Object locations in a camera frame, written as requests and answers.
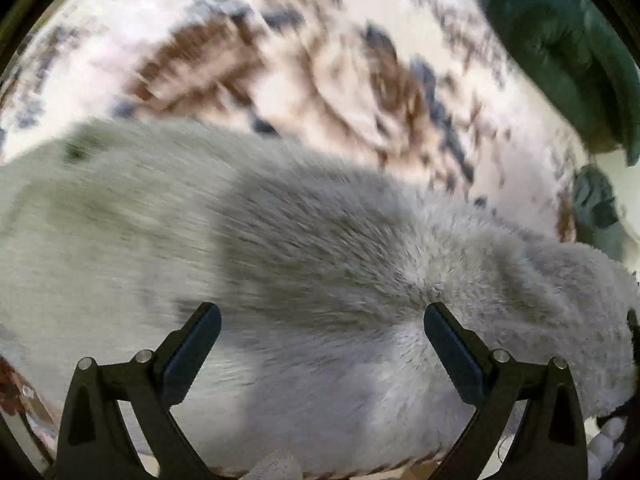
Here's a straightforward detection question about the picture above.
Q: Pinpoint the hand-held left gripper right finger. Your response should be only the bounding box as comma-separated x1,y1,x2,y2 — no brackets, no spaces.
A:
423,302,589,480

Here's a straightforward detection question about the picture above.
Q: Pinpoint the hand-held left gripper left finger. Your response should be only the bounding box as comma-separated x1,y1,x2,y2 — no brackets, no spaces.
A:
55,302,222,480

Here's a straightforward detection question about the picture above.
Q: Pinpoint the grey fluffy fur blanket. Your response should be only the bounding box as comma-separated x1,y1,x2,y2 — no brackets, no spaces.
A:
0,119,640,477

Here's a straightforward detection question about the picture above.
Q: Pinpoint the small dark green cloth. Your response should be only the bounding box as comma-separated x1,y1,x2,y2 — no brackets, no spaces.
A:
572,166,621,231

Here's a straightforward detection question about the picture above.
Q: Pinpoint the dark green cushion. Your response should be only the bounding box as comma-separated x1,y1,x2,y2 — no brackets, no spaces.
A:
462,0,640,166

